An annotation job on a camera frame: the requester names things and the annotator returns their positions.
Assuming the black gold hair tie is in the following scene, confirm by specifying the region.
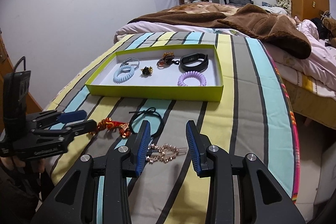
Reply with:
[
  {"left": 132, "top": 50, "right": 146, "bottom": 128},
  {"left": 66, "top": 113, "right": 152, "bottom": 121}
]
[{"left": 140, "top": 65, "right": 154, "bottom": 77}]

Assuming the brown fleece blanket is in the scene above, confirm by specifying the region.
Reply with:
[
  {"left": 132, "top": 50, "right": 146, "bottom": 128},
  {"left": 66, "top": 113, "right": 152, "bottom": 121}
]
[{"left": 131, "top": 2, "right": 311, "bottom": 60}]

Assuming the green cardboard tray box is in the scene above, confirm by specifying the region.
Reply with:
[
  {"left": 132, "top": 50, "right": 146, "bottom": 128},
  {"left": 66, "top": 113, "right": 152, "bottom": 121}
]
[{"left": 85, "top": 44, "right": 224, "bottom": 102}]

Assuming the black fitness band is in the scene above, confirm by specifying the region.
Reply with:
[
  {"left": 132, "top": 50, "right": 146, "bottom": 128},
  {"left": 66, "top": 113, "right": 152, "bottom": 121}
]
[{"left": 179, "top": 53, "right": 209, "bottom": 72}]

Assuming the pink quilt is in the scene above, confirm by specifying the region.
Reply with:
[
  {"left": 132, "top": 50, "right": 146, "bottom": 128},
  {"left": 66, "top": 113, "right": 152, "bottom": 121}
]
[{"left": 114, "top": 19, "right": 335, "bottom": 99}]

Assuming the pink beaded hair clip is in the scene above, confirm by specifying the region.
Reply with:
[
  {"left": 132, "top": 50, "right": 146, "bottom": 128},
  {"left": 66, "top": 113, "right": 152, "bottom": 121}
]
[{"left": 146, "top": 144, "right": 188, "bottom": 164}]

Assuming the person left hand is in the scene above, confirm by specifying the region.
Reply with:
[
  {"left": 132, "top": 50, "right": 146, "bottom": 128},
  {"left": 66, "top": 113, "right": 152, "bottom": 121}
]
[{"left": 1, "top": 156, "right": 45, "bottom": 173}]

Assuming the brown teddy bear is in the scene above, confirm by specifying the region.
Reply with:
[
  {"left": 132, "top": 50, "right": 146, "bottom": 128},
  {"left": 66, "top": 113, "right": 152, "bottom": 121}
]
[{"left": 322, "top": 17, "right": 336, "bottom": 48}]

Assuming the light blue spiral hair tie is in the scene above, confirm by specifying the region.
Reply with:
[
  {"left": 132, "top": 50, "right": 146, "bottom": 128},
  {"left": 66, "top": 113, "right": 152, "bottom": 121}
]
[{"left": 113, "top": 64, "right": 136, "bottom": 84}]

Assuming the black cord teal bead tie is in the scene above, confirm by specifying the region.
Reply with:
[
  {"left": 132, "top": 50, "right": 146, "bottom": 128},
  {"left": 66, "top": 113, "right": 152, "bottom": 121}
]
[{"left": 128, "top": 107, "right": 165, "bottom": 138}]

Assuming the brown beaded hair tie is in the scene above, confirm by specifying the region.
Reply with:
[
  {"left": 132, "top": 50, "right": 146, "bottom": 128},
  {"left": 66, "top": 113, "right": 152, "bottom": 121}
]
[{"left": 156, "top": 51, "right": 181, "bottom": 69}]

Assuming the purple spiral hair tie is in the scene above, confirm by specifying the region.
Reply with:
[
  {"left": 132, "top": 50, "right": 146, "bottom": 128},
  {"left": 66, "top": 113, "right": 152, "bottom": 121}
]
[{"left": 177, "top": 70, "right": 207, "bottom": 87}]

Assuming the red gold knot ornament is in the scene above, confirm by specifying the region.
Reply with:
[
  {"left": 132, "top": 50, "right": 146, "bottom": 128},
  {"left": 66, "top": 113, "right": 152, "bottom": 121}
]
[{"left": 90, "top": 118, "right": 116, "bottom": 135}]

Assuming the grey blue elastic hair tie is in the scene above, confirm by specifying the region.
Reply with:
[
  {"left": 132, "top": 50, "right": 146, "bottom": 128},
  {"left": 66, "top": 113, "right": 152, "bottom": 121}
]
[{"left": 119, "top": 56, "right": 140, "bottom": 70}]

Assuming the striped bed sheet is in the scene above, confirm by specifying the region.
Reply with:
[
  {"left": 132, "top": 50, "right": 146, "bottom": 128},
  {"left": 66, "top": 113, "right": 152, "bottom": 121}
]
[{"left": 49, "top": 32, "right": 299, "bottom": 223}]

